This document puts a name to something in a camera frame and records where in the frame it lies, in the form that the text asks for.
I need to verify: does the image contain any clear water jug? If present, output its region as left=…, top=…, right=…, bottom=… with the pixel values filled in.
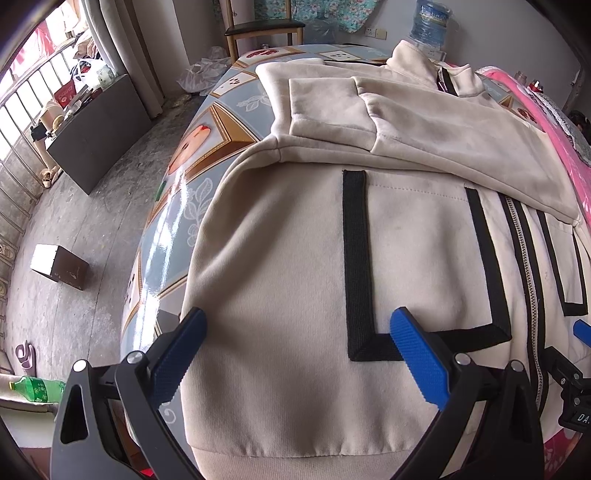
left=305, top=14, right=340, bottom=44

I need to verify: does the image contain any purple slipper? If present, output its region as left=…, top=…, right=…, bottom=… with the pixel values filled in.
left=15, top=342, right=38, bottom=367

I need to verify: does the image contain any table with patterned tablecloth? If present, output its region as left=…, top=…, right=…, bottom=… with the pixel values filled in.
left=119, top=43, right=543, bottom=444

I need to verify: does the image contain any red floral fabric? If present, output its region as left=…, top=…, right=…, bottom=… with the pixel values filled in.
left=542, top=427, right=591, bottom=480

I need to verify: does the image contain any cream zip jacket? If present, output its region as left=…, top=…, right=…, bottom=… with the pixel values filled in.
left=178, top=41, right=591, bottom=480

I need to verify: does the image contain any small brown box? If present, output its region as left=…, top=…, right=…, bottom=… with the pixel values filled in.
left=30, top=244, right=90, bottom=291

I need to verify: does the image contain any floral wall cloth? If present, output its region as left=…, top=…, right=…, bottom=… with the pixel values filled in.
left=210, top=0, right=393, bottom=34

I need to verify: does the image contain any grey curtain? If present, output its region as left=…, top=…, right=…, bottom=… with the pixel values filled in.
left=90, top=0, right=164, bottom=116

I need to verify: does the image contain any pink hanging garment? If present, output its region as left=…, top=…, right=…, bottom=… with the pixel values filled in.
left=9, top=25, right=51, bottom=70

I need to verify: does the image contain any wooden chair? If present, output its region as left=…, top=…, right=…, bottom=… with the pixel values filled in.
left=225, top=0, right=305, bottom=63

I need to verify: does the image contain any pink printed blanket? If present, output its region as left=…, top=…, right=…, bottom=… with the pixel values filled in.
left=475, top=67, right=591, bottom=199

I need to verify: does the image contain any white plastic bag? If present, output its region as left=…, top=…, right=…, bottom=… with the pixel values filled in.
left=178, top=58, right=232, bottom=95

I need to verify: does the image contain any white bag with green print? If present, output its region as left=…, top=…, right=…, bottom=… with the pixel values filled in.
left=74, top=58, right=116, bottom=88

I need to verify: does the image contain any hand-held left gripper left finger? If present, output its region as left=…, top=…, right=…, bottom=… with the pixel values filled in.
left=50, top=307, right=207, bottom=480

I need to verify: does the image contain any metal window railing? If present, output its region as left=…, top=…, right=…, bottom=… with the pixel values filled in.
left=0, top=39, right=84, bottom=305

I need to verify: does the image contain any blue water bottle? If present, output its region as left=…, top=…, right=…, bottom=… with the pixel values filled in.
left=410, top=0, right=451, bottom=51

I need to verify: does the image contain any green plastic bottle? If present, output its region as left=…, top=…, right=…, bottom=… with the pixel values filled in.
left=9, top=376, right=68, bottom=403

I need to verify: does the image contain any dark grey cabinet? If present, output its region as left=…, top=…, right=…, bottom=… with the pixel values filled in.
left=47, top=74, right=151, bottom=195

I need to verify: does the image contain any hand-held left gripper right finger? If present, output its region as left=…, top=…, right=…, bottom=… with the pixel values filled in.
left=390, top=308, right=546, bottom=480

